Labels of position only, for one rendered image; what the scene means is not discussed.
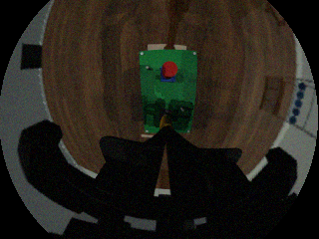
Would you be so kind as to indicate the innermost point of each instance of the green circuit board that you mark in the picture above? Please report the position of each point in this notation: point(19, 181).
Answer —
point(168, 85)

